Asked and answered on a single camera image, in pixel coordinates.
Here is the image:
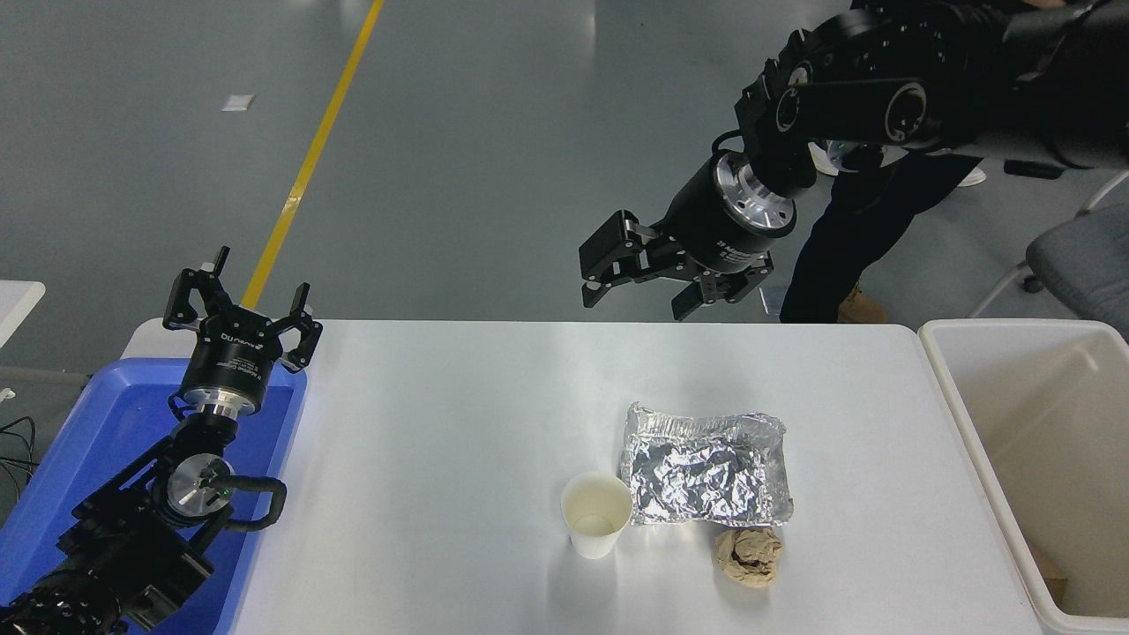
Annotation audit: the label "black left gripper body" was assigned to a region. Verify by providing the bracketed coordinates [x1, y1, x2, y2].
[182, 309, 285, 402]

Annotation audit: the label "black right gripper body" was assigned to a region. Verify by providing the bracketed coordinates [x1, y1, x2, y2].
[657, 157, 777, 276]

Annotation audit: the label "white paper cup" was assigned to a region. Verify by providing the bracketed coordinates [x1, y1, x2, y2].
[561, 473, 633, 560]

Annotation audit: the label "blue plastic tray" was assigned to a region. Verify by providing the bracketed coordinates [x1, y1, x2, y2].
[0, 357, 308, 635]

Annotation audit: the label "person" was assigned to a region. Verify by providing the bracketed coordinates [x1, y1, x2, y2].
[779, 141, 989, 325]

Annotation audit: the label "white side table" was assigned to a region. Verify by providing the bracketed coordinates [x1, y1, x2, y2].
[0, 280, 47, 349]

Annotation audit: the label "crumpled silver foil tray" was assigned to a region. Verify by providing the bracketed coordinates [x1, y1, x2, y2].
[617, 402, 794, 527]

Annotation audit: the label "crumpled tan paper ball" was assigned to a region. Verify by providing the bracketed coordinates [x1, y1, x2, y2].
[713, 526, 784, 587]

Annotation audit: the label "large pale plastic bin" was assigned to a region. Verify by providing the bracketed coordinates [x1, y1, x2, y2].
[917, 319, 1129, 635]

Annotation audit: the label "thin black cables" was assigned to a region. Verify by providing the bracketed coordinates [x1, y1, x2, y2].
[0, 416, 38, 505]

